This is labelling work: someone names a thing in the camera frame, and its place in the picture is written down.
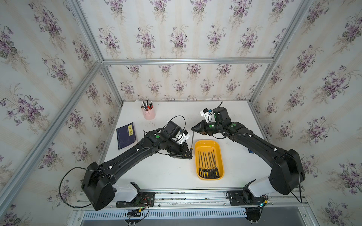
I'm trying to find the yellow plastic storage box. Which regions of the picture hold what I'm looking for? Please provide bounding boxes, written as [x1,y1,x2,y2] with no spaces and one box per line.
[194,140,224,180]

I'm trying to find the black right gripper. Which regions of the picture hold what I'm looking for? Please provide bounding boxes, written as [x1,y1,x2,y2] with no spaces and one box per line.
[189,120,222,135]

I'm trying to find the pink pen cup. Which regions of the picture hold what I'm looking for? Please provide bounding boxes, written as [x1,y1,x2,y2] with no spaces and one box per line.
[142,107,156,121]

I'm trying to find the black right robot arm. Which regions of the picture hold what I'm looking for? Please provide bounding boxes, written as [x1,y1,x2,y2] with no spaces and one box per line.
[191,107,305,204]

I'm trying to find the file tool moved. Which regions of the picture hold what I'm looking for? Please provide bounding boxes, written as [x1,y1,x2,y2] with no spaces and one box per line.
[208,152,216,179]
[212,152,220,178]
[200,152,207,179]
[209,153,217,178]
[203,152,210,179]

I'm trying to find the dark blue notebook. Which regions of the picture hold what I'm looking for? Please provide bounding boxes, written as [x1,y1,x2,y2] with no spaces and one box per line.
[116,122,137,150]

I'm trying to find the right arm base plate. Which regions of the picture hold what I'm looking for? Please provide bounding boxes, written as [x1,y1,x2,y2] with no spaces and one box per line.
[226,190,269,206]

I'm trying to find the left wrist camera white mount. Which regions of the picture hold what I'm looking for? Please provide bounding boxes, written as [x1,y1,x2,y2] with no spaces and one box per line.
[176,130,190,144]

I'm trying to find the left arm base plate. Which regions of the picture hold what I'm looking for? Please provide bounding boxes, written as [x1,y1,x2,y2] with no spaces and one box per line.
[114,182,156,208]

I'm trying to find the diagonal file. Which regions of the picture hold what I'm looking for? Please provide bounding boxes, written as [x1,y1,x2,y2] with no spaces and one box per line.
[190,132,194,152]

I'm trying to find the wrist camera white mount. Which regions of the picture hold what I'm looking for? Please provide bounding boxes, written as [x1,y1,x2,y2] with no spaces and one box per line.
[200,108,213,123]
[176,130,190,144]

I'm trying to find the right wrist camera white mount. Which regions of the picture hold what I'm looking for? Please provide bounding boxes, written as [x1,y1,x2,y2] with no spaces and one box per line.
[200,108,213,123]

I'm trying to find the pens in cup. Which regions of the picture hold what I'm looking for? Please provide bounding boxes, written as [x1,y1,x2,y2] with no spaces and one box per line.
[141,100,153,111]

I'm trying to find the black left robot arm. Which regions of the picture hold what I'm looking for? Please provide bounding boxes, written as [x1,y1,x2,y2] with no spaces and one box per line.
[82,121,192,211]

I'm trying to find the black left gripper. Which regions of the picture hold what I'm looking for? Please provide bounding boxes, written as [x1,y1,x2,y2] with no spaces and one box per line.
[165,138,194,159]

